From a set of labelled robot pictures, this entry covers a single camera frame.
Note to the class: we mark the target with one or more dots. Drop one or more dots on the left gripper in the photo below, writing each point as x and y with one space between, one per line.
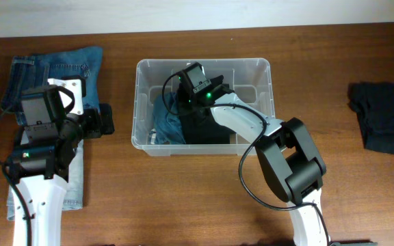
104 118

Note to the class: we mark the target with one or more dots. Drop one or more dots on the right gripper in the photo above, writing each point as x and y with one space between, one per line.
185 104

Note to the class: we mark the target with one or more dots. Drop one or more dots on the black garment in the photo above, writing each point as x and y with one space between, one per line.
204 131
373 104

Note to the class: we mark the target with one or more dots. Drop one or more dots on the blue shirt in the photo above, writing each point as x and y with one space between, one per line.
167 128

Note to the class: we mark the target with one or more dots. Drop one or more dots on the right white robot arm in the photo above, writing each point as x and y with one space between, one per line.
291 164

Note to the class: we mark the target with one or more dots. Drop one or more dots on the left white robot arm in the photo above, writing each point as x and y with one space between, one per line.
38 168

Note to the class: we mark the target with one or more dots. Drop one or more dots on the clear plastic storage bin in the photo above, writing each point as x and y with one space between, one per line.
249 111

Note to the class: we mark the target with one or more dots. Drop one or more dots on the light blue folded jeans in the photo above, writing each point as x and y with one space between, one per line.
74 196

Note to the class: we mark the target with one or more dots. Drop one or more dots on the dark blue folded jeans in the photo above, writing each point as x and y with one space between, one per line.
33 71

